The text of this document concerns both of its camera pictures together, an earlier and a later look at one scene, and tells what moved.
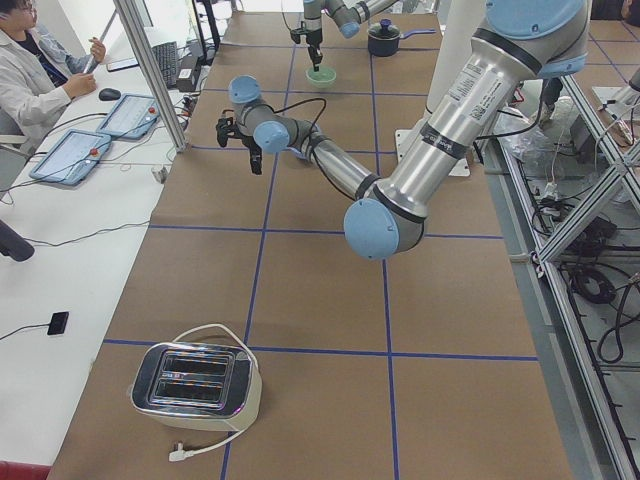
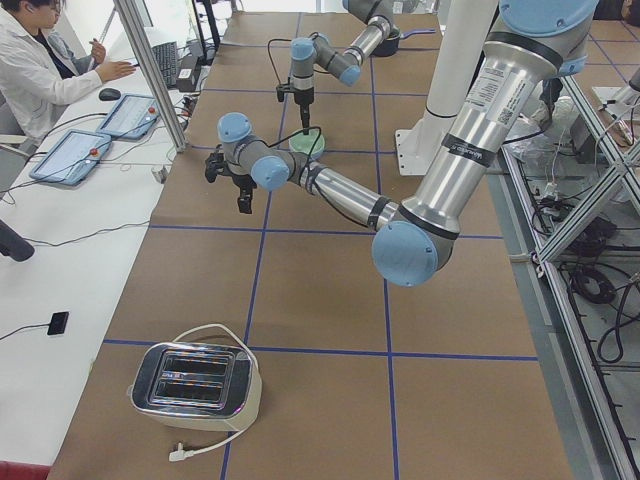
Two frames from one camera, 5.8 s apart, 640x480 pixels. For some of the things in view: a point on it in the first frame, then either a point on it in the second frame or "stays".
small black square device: (58, 323) stays
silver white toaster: (196, 385) stays
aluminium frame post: (161, 90) stays
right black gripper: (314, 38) to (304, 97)
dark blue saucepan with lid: (383, 39) stays
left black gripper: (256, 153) to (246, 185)
